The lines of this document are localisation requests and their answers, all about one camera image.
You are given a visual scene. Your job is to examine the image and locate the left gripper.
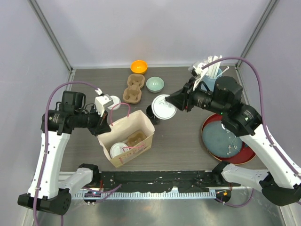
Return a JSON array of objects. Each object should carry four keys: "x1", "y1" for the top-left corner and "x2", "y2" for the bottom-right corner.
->
[{"x1": 75, "y1": 104, "x2": 112, "y2": 136}]

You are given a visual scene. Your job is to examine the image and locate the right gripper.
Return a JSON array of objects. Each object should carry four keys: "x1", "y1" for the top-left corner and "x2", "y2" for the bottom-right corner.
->
[{"x1": 166, "y1": 76, "x2": 228, "y2": 115}]

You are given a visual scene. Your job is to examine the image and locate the white cup lid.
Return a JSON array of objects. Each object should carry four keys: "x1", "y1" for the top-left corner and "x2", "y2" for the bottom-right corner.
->
[
  {"x1": 110, "y1": 142, "x2": 129, "y2": 158},
  {"x1": 107, "y1": 95, "x2": 121, "y2": 110},
  {"x1": 151, "y1": 94, "x2": 177, "y2": 120}
]

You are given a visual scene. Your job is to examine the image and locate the pink paper gift bag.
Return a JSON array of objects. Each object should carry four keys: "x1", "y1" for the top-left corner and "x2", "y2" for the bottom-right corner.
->
[{"x1": 97, "y1": 102, "x2": 155, "y2": 168}]

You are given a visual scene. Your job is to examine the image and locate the cardboard cup carrier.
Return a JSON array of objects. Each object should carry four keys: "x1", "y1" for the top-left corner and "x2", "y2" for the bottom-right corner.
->
[
  {"x1": 123, "y1": 74, "x2": 145, "y2": 104},
  {"x1": 126, "y1": 130, "x2": 147, "y2": 146}
]

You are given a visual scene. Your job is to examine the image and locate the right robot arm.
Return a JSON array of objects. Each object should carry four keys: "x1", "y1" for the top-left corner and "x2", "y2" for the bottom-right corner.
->
[{"x1": 165, "y1": 76, "x2": 301, "y2": 206}]

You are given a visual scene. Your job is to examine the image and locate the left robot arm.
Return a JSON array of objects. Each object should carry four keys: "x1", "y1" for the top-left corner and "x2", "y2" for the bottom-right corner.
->
[{"x1": 17, "y1": 91, "x2": 113, "y2": 216}]

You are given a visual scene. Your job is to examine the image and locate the light green bowl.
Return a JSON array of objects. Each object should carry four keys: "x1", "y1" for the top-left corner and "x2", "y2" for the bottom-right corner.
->
[{"x1": 146, "y1": 76, "x2": 165, "y2": 93}]

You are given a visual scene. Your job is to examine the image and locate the blue straw holder cup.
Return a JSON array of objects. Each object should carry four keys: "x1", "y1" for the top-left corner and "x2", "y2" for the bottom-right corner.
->
[{"x1": 203, "y1": 68, "x2": 222, "y2": 91}]

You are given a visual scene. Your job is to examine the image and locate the white wrapped straws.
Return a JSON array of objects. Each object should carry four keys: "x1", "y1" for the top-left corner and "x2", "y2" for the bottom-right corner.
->
[{"x1": 205, "y1": 55, "x2": 229, "y2": 79}]

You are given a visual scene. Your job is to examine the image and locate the orange bowl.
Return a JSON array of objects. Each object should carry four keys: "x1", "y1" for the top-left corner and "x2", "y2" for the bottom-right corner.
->
[{"x1": 130, "y1": 60, "x2": 148, "y2": 75}]

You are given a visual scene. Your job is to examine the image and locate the blue plate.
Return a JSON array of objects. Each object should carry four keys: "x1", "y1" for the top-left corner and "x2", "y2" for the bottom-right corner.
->
[{"x1": 202, "y1": 121, "x2": 243, "y2": 158}]

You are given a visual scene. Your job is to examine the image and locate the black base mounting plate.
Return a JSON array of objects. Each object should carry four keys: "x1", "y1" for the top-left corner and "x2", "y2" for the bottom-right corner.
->
[{"x1": 96, "y1": 170, "x2": 240, "y2": 193}]

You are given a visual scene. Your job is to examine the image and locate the red round tray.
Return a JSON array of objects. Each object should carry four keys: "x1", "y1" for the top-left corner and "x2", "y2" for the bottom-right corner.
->
[{"x1": 199, "y1": 114, "x2": 256, "y2": 165}]

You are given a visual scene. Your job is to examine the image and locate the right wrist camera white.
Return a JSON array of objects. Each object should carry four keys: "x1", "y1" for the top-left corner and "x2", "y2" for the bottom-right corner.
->
[{"x1": 188, "y1": 62, "x2": 208, "y2": 91}]

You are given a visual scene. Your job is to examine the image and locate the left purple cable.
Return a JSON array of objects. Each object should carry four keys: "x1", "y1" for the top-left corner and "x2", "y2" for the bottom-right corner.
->
[{"x1": 32, "y1": 81, "x2": 122, "y2": 226}]

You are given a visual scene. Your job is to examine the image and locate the purple cable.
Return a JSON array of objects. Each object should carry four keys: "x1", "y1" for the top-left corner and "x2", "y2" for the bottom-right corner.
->
[
  {"x1": 202, "y1": 56, "x2": 301, "y2": 208},
  {"x1": 32, "y1": 81, "x2": 122, "y2": 226}
]

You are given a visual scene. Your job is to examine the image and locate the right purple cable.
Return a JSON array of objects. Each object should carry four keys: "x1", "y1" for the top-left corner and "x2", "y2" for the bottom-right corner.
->
[{"x1": 202, "y1": 56, "x2": 301, "y2": 208}]

